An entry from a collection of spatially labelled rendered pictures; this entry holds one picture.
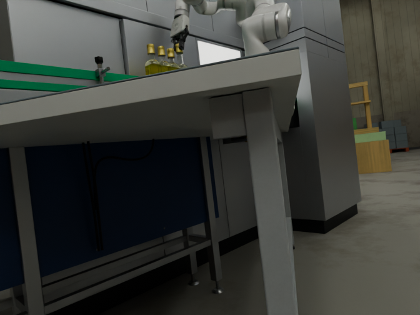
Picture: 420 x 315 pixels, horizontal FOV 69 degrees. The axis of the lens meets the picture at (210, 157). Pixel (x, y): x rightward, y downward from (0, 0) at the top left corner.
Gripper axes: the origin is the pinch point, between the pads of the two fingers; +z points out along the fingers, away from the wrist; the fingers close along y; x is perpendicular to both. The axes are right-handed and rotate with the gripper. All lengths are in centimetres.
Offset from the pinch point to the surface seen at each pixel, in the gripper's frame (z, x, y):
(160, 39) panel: -6.6, -3.4, -11.8
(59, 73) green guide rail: 40, -56, 15
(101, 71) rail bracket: 36, -44, 18
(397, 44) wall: -511, 995, -155
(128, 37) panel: 1.1, -21.6, -11.3
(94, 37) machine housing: 6.9, -36.6, -13.9
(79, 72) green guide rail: 38, -50, 15
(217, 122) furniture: 67, -53, 86
